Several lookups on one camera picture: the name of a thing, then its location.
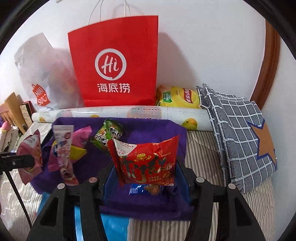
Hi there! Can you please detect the pink strawberry snack bag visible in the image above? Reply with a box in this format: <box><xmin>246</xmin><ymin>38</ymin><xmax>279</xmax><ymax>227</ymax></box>
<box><xmin>16</xmin><ymin>130</ymin><xmax>43</xmax><ymax>185</ymax></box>

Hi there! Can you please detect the red snack packet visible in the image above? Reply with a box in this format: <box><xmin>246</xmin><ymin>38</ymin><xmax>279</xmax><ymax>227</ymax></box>
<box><xmin>107</xmin><ymin>135</ymin><xmax>179</xmax><ymax>186</ymax></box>

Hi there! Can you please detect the blue cookie packet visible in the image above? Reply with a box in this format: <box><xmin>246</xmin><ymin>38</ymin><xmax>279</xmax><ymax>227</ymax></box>
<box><xmin>129</xmin><ymin>184</ymin><xmax>162</xmax><ymax>196</ymax></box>

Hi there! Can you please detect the long pink white snack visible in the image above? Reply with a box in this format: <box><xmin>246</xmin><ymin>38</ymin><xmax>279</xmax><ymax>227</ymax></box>
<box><xmin>53</xmin><ymin>125</ymin><xmax>79</xmax><ymax>186</ymax></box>

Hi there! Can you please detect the pink yellow potato-stick bag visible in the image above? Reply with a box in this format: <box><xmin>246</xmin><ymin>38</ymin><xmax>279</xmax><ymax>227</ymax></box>
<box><xmin>48</xmin><ymin>126</ymin><xmax>92</xmax><ymax>172</ymax></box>

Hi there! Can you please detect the green snack packet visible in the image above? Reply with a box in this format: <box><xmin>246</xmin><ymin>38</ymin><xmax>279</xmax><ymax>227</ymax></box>
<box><xmin>90</xmin><ymin>119</ymin><xmax>125</xmax><ymax>152</ymax></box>

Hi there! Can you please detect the colourful pillow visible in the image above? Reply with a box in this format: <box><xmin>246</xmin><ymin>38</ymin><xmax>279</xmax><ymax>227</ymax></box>
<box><xmin>0</xmin><ymin>121</ymin><xmax>19</xmax><ymax>153</ymax></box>

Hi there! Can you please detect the striped mattress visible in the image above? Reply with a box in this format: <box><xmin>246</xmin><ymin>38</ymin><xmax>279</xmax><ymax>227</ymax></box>
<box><xmin>1</xmin><ymin>130</ymin><xmax>275</xmax><ymax>240</ymax></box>

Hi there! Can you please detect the wooden headboard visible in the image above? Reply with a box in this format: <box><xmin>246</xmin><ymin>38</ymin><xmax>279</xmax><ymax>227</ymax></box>
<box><xmin>0</xmin><ymin>92</ymin><xmax>27</xmax><ymax>134</ymax></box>

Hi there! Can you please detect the blue tissue pack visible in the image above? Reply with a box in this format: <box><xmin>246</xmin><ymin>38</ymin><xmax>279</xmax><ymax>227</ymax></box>
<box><xmin>27</xmin><ymin>185</ymin><xmax>116</xmax><ymax>240</ymax></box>

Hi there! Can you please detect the purple towel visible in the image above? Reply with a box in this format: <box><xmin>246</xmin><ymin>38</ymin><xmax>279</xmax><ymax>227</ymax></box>
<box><xmin>30</xmin><ymin>116</ymin><xmax>195</xmax><ymax>221</ymax></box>

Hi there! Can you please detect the grey checked folded cloth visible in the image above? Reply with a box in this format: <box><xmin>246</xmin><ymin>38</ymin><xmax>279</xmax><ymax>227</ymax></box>
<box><xmin>197</xmin><ymin>84</ymin><xmax>278</xmax><ymax>194</ymax></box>

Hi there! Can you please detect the rolled fruit-print mat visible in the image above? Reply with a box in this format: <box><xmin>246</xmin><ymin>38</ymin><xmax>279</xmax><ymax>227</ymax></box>
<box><xmin>32</xmin><ymin>106</ymin><xmax>213</xmax><ymax>132</ymax></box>

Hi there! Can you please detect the white Miniso plastic bag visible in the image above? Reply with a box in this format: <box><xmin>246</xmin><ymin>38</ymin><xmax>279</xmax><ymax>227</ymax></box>
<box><xmin>14</xmin><ymin>33</ymin><xmax>83</xmax><ymax>111</ymax></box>

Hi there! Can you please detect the yellow Lay's chip bag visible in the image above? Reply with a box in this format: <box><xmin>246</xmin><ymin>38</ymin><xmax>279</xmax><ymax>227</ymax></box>
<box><xmin>156</xmin><ymin>85</ymin><xmax>200</xmax><ymax>108</ymax></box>

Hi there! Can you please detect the red Haidilao paper bag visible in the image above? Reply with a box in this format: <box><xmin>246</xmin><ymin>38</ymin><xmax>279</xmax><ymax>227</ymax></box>
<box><xmin>68</xmin><ymin>16</ymin><xmax>159</xmax><ymax>107</ymax></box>

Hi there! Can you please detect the brown wooden door frame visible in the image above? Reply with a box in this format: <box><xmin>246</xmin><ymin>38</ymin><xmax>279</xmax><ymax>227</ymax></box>
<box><xmin>250</xmin><ymin>20</ymin><xmax>280</xmax><ymax>109</ymax></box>

